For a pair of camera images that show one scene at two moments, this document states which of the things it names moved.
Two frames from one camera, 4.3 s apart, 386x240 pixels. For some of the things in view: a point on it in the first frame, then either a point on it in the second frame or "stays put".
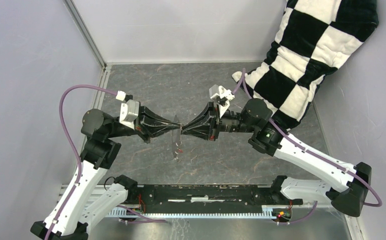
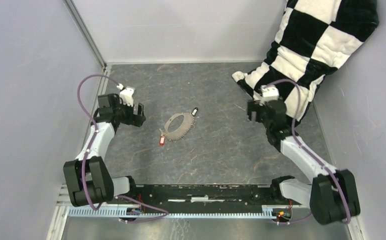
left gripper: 148,116 → 135,120
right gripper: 203,131 → 253,106
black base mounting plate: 164,199 stays put
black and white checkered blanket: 313,38 stays put
